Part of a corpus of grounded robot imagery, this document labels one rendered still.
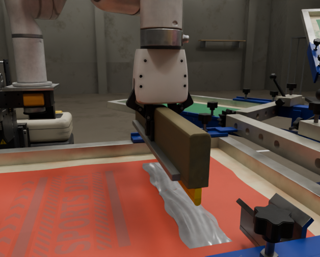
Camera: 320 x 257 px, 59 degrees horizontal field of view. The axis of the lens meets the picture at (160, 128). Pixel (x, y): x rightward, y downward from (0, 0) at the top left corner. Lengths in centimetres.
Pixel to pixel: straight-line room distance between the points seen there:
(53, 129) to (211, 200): 117
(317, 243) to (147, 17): 41
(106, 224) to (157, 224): 8
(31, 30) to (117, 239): 75
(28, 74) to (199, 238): 78
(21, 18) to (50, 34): 966
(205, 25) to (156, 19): 1083
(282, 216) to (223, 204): 24
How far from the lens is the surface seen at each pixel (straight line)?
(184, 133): 37
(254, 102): 165
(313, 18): 231
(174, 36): 51
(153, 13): 51
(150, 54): 51
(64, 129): 160
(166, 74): 52
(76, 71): 1058
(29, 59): 103
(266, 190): 65
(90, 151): 81
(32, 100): 103
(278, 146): 79
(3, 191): 69
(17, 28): 105
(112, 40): 1058
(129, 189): 62
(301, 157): 71
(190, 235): 47
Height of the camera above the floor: 123
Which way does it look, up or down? 14 degrees down
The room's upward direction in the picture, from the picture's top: straight up
